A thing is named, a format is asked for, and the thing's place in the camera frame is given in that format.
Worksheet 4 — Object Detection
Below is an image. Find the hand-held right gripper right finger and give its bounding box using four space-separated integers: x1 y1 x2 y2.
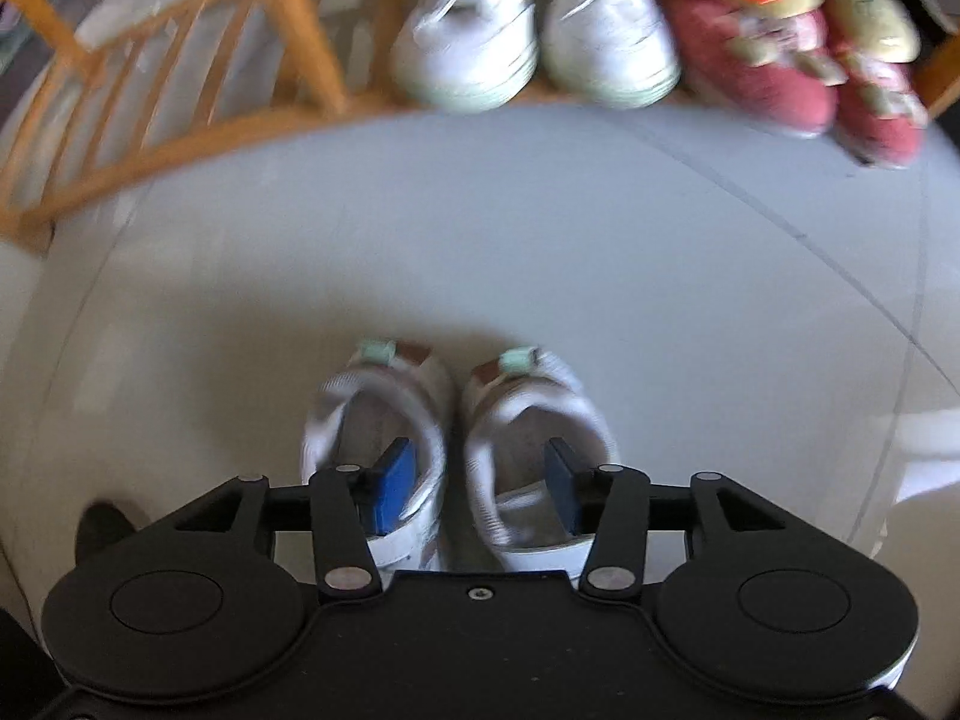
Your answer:
542 436 803 605

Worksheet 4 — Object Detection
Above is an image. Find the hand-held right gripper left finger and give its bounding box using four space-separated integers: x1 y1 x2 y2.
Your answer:
154 435 419 602

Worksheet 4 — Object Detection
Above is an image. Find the white mesh sneaker red trim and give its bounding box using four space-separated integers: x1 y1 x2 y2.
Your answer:
300 340 455 572
460 345 621 580

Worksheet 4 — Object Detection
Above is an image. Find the wooden slatted rack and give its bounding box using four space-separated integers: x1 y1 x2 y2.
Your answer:
0 0 960 250

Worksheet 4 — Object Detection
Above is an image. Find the pink plush slipper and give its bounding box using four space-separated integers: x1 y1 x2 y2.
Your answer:
664 0 839 139
814 0 932 171

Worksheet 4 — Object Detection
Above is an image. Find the white sneaker with green lining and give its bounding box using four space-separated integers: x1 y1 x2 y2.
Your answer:
540 0 683 111
390 0 540 115

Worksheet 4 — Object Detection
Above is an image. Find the person's black shoe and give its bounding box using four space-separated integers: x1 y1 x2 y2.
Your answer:
75 502 153 565

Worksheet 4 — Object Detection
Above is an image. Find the person's black trouser leg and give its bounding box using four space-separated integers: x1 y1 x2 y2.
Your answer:
0 604 57 720

